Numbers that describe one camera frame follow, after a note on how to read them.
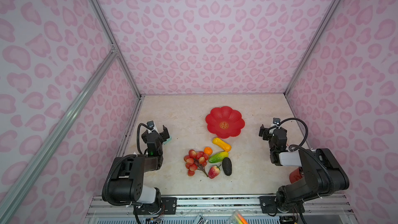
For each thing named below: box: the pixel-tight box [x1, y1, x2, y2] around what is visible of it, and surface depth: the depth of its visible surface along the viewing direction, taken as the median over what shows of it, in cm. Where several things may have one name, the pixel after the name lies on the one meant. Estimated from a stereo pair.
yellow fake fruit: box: [212, 136, 232, 152], surface depth 92 cm
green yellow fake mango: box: [208, 151, 229, 164], surface depth 86 cm
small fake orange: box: [203, 146, 213, 156], surface depth 90 cm
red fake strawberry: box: [208, 165, 221, 179], surface depth 82 cm
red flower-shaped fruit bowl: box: [205, 105, 246, 139], surface depth 106 cm
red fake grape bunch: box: [183, 149, 209, 178], surface depth 84 cm
